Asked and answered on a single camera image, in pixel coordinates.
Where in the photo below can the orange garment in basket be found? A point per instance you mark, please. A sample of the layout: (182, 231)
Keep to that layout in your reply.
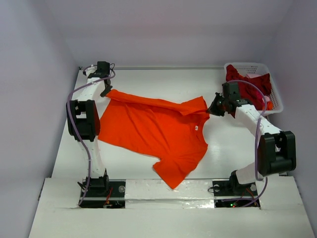
(269, 106)

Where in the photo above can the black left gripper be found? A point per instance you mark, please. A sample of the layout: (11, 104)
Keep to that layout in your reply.
(105, 92)

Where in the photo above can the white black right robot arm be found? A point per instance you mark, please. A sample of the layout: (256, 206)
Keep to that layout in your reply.
(275, 149)

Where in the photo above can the white plastic laundry basket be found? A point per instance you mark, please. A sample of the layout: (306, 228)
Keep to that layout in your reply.
(255, 82)

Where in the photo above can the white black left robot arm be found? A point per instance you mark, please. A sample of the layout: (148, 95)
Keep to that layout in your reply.
(84, 123)

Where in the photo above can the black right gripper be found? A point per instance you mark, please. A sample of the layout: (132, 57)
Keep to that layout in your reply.
(217, 105)

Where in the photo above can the orange t shirt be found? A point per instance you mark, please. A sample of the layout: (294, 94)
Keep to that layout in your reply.
(170, 131)

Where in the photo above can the pink garment in basket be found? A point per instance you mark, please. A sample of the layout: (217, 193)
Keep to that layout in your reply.
(265, 99)

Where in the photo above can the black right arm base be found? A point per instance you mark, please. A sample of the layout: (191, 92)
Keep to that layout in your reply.
(227, 196)

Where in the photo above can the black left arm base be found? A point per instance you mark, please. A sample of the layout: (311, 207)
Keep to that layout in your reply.
(110, 196)

